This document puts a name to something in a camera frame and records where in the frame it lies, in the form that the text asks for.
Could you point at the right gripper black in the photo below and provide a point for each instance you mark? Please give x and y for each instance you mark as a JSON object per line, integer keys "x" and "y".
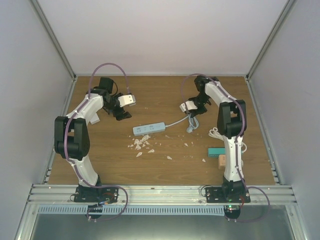
{"x": 195, "y": 112}

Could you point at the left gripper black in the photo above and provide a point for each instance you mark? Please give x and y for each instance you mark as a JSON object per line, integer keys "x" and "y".
{"x": 117, "y": 114}

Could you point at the light blue power strip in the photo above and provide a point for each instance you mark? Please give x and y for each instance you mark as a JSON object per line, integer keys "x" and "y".
{"x": 149, "y": 129}

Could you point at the white square plug adapter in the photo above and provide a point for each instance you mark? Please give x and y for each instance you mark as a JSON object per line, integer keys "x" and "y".
{"x": 95, "y": 119}

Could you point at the teal power strip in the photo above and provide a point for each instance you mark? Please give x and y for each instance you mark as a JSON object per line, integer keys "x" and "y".
{"x": 215, "y": 152}

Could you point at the pink cube adapter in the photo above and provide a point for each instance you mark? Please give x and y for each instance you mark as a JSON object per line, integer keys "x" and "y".
{"x": 221, "y": 161}

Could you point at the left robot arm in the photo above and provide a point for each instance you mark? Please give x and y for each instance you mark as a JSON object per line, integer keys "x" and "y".
{"x": 71, "y": 135}

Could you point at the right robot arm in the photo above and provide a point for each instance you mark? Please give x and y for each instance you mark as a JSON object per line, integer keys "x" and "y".
{"x": 231, "y": 125}

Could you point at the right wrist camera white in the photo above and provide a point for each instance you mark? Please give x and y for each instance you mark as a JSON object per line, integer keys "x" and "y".
{"x": 188, "y": 106}

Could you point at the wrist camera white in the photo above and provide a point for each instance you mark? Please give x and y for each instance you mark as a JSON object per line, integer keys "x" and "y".
{"x": 188, "y": 106}
{"x": 126, "y": 100}

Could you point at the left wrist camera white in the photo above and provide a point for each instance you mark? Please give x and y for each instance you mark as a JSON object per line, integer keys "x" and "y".
{"x": 126, "y": 100}

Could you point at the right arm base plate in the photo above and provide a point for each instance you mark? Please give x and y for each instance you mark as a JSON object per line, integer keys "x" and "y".
{"x": 218, "y": 194}

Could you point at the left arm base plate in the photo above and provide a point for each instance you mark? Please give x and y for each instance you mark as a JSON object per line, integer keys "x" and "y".
{"x": 107, "y": 195}

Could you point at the slotted cable duct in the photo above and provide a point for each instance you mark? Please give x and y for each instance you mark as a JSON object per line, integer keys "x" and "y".
{"x": 196, "y": 210}

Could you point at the aluminium front rail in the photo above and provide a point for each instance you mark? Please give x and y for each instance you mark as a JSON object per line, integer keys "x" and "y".
{"x": 167, "y": 195}

